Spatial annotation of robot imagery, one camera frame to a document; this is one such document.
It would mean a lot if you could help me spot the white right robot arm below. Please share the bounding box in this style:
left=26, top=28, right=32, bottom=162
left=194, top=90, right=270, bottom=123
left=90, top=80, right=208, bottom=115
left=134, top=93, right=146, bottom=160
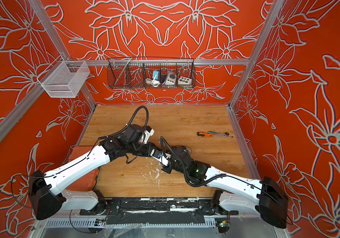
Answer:
left=149, top=137, right=293, bottom=229

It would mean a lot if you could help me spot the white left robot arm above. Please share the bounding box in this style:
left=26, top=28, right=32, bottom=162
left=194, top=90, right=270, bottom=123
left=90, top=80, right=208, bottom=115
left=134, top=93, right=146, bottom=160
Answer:
left=29, top=120, right=169, bottom=220

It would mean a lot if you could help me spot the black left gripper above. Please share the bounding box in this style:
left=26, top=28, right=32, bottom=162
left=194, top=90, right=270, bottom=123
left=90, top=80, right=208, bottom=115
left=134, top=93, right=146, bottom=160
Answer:
left=128, top=142, right=161, bottom=157

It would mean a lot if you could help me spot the orange handled screwdriver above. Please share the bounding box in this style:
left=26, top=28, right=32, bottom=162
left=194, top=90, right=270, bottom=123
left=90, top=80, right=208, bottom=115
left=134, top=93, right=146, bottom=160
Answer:
left=197, top=131, right=233, bottom=137

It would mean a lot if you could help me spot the white mesh wall basket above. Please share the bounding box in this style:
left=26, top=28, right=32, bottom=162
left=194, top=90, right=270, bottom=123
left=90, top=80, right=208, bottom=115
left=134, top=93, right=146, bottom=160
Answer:
left=38, top=61, right=90, bottom=98

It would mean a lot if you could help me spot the orange plastic tool case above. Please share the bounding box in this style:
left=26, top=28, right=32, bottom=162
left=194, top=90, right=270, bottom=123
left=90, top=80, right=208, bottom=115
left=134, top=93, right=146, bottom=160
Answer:
left=66, top=146, right=99, bottom=192

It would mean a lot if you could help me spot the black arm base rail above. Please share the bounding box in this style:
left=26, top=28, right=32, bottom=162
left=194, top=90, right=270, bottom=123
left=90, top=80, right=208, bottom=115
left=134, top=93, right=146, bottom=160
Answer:
left=79, top=197, right=239, bottom=229

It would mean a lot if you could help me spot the blue white small box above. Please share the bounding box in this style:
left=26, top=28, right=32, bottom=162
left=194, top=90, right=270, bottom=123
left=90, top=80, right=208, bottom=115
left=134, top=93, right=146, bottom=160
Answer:
left=152, top=70, right=160, bottom=81

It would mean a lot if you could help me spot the black wire wall basket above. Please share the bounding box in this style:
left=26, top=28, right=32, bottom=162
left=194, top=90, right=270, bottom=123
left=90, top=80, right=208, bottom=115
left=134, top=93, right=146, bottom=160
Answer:
left=107, top=57, right=196, bottom=89

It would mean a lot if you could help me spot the white power adapter box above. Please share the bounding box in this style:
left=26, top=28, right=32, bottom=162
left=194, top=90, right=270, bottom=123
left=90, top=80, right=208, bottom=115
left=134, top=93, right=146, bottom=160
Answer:
left=165, top=72, right=178, bottom=86

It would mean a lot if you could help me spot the white button box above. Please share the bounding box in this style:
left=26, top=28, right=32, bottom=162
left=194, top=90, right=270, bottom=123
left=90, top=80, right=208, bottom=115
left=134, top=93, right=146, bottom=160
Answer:
left=178, top=76, right=192, bottom=87

